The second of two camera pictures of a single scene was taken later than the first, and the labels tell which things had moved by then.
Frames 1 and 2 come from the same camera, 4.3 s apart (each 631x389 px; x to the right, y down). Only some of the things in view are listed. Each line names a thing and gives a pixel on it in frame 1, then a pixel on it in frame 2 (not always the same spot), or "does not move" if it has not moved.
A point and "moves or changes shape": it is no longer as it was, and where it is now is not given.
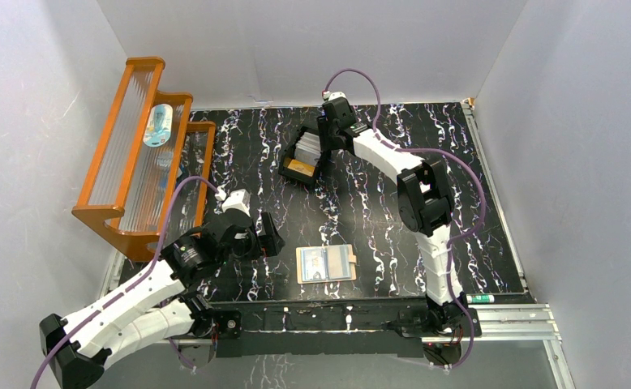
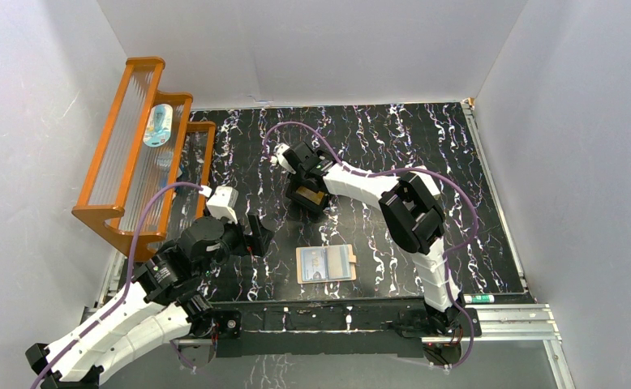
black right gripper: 324,126 → 298,177
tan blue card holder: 325,263 does not move
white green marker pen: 479,298 does not move
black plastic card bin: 295,176 moves or changes shape
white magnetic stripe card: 339,262 does not move
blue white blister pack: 157,130 does not move
